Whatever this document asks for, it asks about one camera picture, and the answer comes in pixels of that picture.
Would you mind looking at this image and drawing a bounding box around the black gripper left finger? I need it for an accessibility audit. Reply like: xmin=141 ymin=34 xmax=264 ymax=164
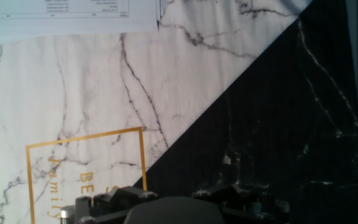
xmin=60 ymin=185 xmax=159 ymax=224

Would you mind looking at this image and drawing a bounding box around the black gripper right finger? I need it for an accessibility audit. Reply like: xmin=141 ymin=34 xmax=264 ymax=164
xmin=192 ymin=183 xmax=291 ymax=224

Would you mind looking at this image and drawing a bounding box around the marble pattern tablecloth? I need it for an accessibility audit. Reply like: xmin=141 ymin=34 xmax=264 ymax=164
xmin=0 ymin=0 xmax=358 ymax=224

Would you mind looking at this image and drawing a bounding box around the printed white paper stack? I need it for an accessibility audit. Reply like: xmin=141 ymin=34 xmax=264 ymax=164
xmin=0 ymin=0 xmax=169 ymax=49

